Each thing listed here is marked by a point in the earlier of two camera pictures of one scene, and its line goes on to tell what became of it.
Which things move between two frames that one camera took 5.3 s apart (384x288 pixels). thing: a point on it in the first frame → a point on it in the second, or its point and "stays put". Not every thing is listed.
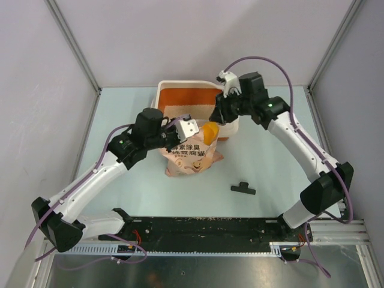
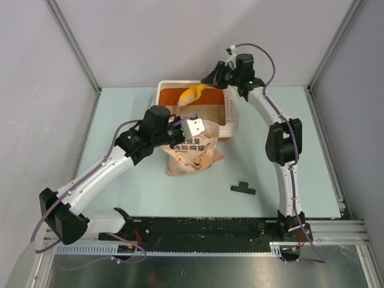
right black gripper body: (233, 106) → (232, 77)
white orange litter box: (198, 99) stays put
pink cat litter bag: (191, 157) stays put
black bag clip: (243, 188) stays put
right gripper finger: (218, 116) → (217, 76)
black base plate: (245, 230) stays put
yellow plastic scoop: (210, 131) → (191, 94)
